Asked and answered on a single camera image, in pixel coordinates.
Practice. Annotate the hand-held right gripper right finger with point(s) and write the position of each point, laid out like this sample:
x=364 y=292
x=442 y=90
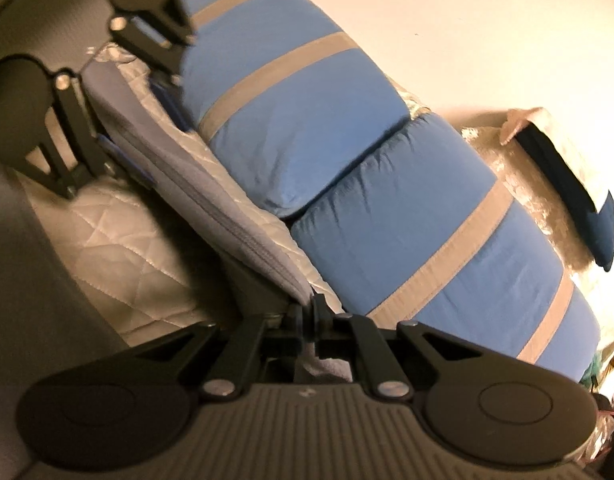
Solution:
x=319 y=322

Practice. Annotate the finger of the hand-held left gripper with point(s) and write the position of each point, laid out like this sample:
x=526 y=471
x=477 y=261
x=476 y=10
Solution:
x=89 y=162
x=169 y=105

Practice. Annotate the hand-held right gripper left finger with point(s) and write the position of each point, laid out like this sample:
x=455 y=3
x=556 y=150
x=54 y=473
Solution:
x=298 y=327

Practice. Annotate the grey sweatpants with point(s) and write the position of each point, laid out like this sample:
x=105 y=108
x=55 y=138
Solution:
x=187 y=170

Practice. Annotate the cream quilted bedspread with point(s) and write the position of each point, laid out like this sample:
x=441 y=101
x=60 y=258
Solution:
x=112 y=240

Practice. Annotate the blue pillow with grey stripes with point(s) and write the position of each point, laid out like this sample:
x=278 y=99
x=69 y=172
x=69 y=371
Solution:
x=287 y=110
x=412 y=240

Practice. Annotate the beige lace cloth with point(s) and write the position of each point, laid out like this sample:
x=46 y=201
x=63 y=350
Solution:
x=517 y=180

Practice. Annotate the teal yarn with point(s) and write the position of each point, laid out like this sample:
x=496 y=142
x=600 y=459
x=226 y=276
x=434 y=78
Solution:
x=597 y=367

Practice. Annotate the navy blue cloth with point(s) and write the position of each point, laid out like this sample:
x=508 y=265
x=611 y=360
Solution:
x=602 y=230

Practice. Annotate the pink floral cloth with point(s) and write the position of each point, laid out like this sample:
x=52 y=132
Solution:
x=562 y=130

